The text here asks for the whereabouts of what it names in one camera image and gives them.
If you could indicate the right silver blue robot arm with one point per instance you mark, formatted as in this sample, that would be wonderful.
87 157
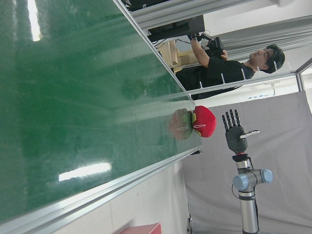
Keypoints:
247 207

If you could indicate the right robot dexterous hand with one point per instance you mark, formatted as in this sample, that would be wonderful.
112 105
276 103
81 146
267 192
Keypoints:
236 140

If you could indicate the grey backdrop curtain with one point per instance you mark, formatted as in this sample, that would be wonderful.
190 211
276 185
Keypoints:
280 170

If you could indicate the black Huawei monitor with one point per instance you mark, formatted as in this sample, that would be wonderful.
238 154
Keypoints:
195 23

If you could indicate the red plush toy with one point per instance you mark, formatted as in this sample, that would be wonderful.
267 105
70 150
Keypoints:
206 122

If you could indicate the green conveyor belt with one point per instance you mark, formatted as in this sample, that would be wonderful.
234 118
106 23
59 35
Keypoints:
73 97

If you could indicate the person in black shirt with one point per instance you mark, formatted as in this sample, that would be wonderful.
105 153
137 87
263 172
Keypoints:
219 70

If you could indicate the black handheld device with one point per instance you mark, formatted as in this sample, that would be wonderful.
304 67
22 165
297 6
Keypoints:
215 46

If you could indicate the aluminium profile cell frame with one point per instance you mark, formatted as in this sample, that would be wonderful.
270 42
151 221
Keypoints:
299 83

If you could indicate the light wooden furniture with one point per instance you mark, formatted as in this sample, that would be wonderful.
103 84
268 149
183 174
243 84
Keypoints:
175 54

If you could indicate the pink plastic basket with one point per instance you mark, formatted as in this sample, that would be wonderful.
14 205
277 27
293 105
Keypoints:
143 229

